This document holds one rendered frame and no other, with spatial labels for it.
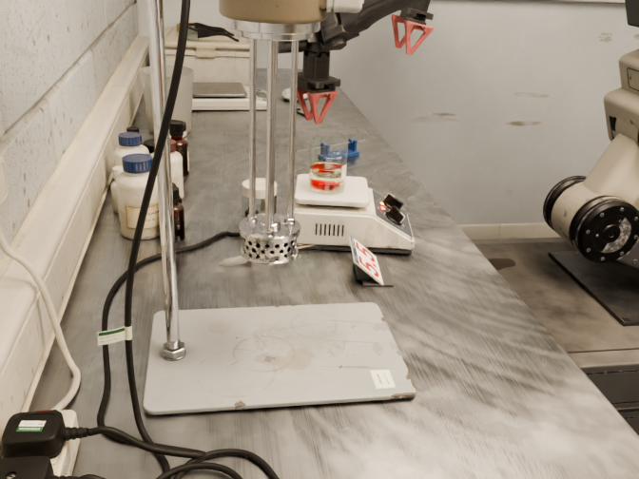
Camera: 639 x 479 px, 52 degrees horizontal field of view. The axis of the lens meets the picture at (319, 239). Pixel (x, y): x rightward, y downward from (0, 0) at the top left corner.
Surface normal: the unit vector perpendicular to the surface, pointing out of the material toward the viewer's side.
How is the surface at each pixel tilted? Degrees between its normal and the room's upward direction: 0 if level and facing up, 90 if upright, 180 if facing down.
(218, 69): 94
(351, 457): 0
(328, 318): 0
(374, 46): 90
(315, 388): 0
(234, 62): 94
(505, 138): 90
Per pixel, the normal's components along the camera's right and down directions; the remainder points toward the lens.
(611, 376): 0.16, 0.43
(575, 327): 0.05, -0.90
